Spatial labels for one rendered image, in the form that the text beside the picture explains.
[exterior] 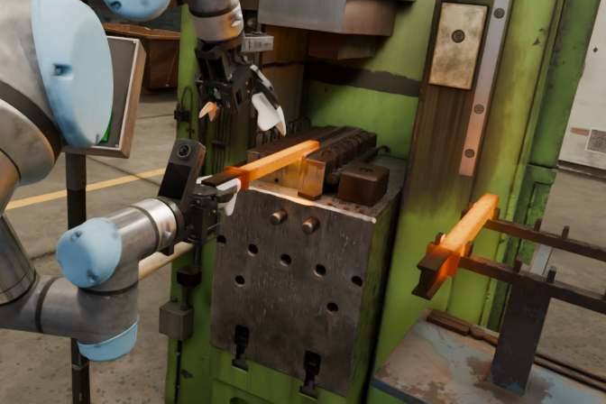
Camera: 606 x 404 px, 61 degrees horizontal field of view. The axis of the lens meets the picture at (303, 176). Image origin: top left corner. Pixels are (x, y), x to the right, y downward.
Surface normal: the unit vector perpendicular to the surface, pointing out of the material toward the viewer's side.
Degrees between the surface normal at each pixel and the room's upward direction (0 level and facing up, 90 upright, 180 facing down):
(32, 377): 0
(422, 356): 0
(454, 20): 90
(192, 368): 90
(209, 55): 119
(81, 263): 89
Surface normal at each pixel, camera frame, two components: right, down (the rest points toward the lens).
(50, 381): 0.11, -0.95
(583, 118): -0.56, 0.18
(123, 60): 0.07, -0.22
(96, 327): -0.03, 0.28
